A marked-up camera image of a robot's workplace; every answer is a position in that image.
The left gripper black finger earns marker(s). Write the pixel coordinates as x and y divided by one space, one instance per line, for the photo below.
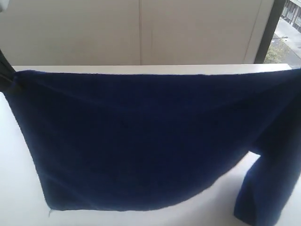
7 82

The blue microfiber towel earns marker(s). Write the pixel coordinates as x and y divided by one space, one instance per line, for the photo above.
146 142

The dark window frame post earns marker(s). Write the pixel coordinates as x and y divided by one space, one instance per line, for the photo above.
270 28

